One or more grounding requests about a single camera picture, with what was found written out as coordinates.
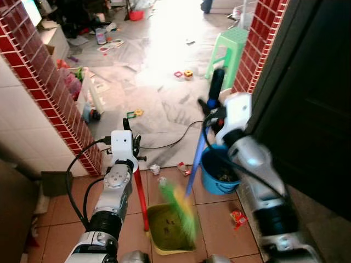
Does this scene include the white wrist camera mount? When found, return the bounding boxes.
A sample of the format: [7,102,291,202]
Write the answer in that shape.
[216,93,253,144]
[110,130,138,165]

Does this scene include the pink and yellow toy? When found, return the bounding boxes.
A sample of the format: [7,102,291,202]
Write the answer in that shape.
[174,69,194,79]

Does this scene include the yellow dustpan with red handle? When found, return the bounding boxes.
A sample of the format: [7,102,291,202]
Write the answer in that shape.
[133,167,199,256]

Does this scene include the white toy cart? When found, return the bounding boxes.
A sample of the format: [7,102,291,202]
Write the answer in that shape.
[70,66,109,122]

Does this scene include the white cabinet with cardboard box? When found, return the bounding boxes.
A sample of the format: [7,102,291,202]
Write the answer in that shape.
[37,21,71,62]

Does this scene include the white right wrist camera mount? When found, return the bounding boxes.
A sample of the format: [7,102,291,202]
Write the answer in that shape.
[216,93,253,144]

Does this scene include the blue broom with green bristles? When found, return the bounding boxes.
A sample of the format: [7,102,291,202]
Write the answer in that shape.
[158,68,227,245]

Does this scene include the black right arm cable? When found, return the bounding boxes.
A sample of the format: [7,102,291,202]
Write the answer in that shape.
[202,112,288,201]

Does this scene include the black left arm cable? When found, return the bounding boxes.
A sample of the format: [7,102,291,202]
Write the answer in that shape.
[65,139,114,230]

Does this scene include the black floor cable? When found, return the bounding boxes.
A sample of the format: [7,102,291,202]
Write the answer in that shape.
[140,121,205,150]

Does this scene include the green plastic stool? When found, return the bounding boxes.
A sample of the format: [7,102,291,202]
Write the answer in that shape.
[204,28,249,89]

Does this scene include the dark grey floor mat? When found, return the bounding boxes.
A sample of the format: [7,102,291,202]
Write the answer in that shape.
[41,170,75,197]

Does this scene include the red snack wrapper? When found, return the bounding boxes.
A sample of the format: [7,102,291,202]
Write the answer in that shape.
[230,209,249,230]

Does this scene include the dark wooden door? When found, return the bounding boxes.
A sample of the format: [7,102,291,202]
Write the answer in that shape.
[246,0,351,221]

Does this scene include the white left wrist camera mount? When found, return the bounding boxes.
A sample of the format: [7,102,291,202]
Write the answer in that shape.
[110,130,138,165]

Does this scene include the blue plastic bucket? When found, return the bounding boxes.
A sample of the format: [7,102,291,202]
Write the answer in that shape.
[200,144,242,196]

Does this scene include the clear plastic jar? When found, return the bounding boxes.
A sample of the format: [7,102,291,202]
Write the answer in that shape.
[95,27,108,45]

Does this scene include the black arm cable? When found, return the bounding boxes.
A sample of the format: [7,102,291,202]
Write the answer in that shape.
[202,112,288,201]
[65,139,114,230]

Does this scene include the green and yellow toy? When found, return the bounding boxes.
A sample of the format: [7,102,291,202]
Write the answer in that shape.
[127,108,145,119]

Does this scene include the bright white screen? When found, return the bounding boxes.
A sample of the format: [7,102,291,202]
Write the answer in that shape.
[21,0,44,27]

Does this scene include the small red litter piece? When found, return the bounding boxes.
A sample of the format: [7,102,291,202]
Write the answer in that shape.
[176,162,190,176]

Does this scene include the red plastic basin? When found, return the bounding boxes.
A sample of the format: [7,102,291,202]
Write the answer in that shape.
[128,9,145,22]

